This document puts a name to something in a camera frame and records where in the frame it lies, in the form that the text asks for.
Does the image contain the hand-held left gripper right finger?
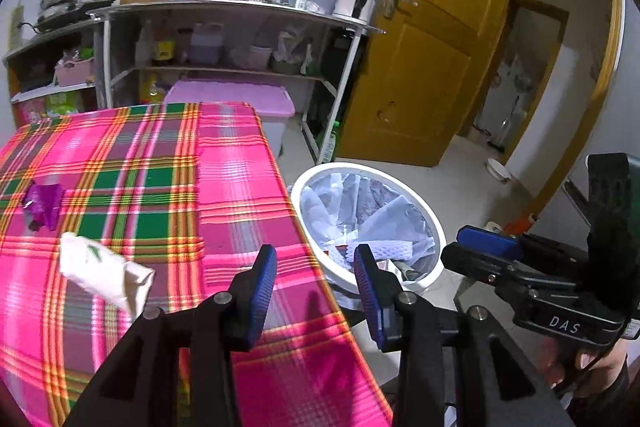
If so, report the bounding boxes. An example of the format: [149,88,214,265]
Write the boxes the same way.
[352,243,576,427]

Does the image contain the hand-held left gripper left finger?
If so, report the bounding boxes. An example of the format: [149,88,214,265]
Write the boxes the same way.
[65,244,279,427]

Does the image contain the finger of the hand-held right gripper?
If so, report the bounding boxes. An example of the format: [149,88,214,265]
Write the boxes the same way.
[456,225,522,261]
[441,241,527,291]

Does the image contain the white foam fruit net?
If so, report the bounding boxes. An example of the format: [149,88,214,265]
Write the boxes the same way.
[357,241,417,264]

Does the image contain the white round bin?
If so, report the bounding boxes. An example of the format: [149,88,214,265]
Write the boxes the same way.
[289,161,447,296]

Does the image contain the person's right hand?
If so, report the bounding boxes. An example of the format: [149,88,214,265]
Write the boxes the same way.
[542,338,629,396]

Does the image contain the white bowl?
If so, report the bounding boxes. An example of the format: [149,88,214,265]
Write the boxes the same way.
[487,158,512,182]

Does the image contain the clear plastic bin liner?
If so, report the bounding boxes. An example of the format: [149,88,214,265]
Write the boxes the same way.
[299,171,437,289]

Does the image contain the pink plaid tablecloth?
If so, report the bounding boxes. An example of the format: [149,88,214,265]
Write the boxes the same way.
[0,101,394,427]

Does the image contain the green glass bottle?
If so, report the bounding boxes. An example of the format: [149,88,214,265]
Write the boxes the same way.
[324,121,341,163]

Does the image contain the crumpled white paper carton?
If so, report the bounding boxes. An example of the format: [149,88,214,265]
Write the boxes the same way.
[58,231,156,314]

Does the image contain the yellow wooden door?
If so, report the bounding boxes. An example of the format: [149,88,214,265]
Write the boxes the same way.
[335,0,519,168]

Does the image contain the pink lidded storage box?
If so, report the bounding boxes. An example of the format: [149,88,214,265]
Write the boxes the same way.
[164,79,296,158]

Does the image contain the yellow oil bottle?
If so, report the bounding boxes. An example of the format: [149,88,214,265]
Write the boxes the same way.
[142,74,166,106]

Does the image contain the purple foil wrapper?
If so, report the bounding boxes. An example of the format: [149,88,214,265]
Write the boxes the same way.
[23,183,65,231]

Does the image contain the white plastic bag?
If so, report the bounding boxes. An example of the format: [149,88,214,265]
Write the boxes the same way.
[272,30,314,76]

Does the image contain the purple plastic jug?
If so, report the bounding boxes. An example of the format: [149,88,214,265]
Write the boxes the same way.
[188,22,225,66]

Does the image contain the dark oil bottle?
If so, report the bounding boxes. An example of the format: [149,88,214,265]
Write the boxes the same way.
[152,21,176,67]

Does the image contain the large metal shelf rack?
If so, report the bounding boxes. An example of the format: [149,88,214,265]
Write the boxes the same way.
[87,0,387,166]

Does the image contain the pink plastic basket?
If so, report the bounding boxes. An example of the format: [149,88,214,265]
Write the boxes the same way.
[53,58,96,87]

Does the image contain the black stove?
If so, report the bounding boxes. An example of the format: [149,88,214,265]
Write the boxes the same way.
[32,0,119,33]

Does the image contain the small shelf unit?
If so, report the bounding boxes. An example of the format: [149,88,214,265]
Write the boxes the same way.
[2,19,109,128]

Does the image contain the yellow wall power strip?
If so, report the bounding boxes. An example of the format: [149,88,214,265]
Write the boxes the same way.
[9,5,25,50]

